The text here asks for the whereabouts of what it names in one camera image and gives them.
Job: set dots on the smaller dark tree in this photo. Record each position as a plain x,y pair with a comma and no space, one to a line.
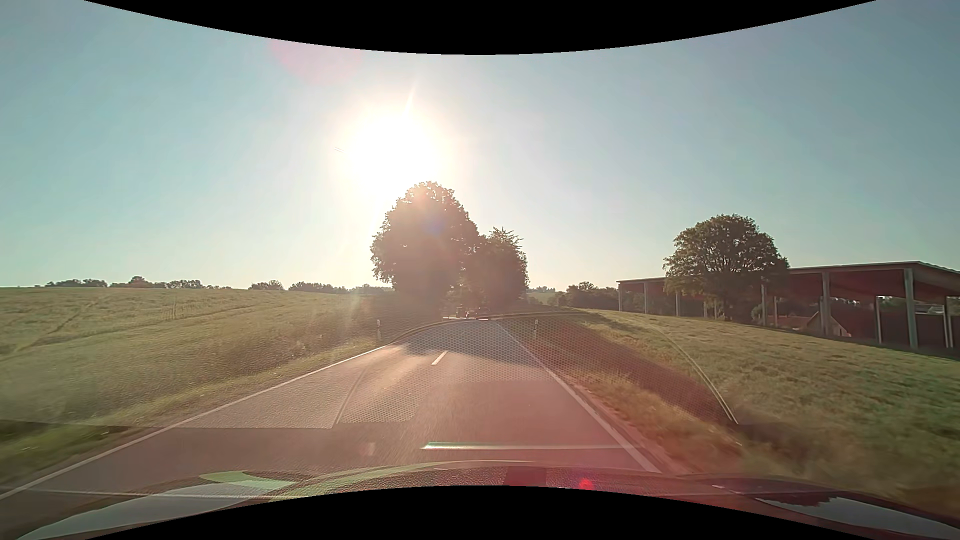
496,271

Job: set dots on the vehicle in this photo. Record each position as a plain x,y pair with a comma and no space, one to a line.
477,312

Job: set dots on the large dark tree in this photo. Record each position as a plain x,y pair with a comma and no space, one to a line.
424,244

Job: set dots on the distant dark trees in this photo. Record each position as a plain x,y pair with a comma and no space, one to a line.
589,295

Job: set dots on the grey asphalt road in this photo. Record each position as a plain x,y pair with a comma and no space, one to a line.
465,390

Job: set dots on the car's own bonnet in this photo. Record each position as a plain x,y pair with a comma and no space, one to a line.
480,477

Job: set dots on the broad round tree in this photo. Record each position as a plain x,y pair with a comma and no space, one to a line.
724,262

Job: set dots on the distant row of trees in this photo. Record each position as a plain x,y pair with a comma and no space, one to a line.
187,284

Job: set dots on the grass bank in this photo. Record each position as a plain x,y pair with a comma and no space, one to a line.
787,390

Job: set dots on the grass field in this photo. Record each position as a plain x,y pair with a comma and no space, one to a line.
150,345

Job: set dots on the open-sided barn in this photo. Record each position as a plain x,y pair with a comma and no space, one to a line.
862,300

